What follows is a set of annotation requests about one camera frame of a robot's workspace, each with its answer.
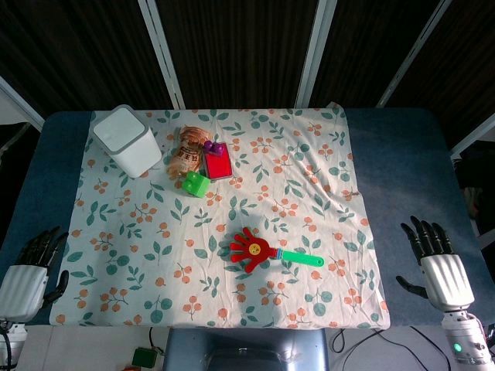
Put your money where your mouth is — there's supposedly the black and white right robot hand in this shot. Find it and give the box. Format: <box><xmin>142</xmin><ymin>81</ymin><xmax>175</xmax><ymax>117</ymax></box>
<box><xmin>396</xmin><ymin>215</ymin><xmax>476</xmax><ymax>313</ymax></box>

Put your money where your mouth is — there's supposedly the white square trash bin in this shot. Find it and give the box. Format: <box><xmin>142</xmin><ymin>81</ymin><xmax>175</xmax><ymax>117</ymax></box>
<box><xmin>91</xmin><ymin>104</ymin><xmax>162</xmax><ymax>179</ymax></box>

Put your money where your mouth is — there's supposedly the black cable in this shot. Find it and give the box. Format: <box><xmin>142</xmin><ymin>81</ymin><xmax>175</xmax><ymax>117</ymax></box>
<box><xmin>331</xmin><ymin>327</ymin><xmax>452</xmax><ymax>371</ymax></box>

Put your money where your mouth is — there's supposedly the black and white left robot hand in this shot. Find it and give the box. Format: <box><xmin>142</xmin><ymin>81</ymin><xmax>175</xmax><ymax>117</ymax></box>
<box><xmin>0</xmin><ymin>226</ymin><xmax>70</xmax><ymax>324</ymax></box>

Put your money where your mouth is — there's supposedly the white frame post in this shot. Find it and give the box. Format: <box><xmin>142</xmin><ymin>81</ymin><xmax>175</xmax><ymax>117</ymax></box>
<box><xmin>0</xmin><ymin>75</ymin><xmax>46</xmax><ymax>132</ymax></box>
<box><xmin>295</xmin><ymin>0</ymin><xmax>338</xmax><ymax>108</ymax></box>
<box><xmin>377</xmin><ymin>0</ymin><xmax>453</xmax><ymax>108</ymax></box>
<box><xmin>138</xmin><ymin>0</ymin><xmax>186</xmax><ymax>110</ymax></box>
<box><xmin>450</xmin><ymin>114</ymin><xmax>495</xmax><ymax>160</ymax></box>

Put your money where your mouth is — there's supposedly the red hand clapper toy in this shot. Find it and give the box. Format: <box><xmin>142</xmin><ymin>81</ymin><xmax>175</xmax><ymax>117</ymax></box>
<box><xmin>229</xmin><ymin>226</ymin><xmax>326</xmax><ymax>274</ymax></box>

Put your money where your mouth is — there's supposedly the purple building block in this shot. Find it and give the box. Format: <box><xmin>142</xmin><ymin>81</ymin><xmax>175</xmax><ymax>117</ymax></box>
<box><xmin>203</xmin><ymin>139</ymin><xmax>226</xmax><ymax>157</ymax></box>

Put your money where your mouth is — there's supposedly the green building block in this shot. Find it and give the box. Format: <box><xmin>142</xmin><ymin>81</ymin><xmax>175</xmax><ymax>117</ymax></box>
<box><xmin>182</xmin><ymin>171</ymin><xmax>212</xmax><ymax>199</ymax></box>

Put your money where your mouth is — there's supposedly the floral tablecloth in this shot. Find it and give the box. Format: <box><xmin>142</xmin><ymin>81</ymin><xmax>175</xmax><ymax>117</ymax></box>
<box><xmin>49</xmin><ymin>107</ymin><xmax>390</xmax><ymax>329</ymax></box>

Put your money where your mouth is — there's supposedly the red toy tray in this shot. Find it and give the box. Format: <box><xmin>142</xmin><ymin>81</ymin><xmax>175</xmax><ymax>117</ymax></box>
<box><xmin>203</xmin><ymin>148</ymin><xmax>234</xmax><ymax>181</ymax></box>

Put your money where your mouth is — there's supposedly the green box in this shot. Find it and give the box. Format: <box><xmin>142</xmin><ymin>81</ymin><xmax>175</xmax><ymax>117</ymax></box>
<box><xmin>131</xmin><ymin>346</ymin><xmax>158</xmax><ymax>368</ymax></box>

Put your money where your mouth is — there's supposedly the orange snack bag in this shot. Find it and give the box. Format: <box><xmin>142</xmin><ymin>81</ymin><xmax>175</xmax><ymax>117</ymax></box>
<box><xmin>166</xmin><ymin>124</ymin><xmax>210</xmax><ymax>182</ymax></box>

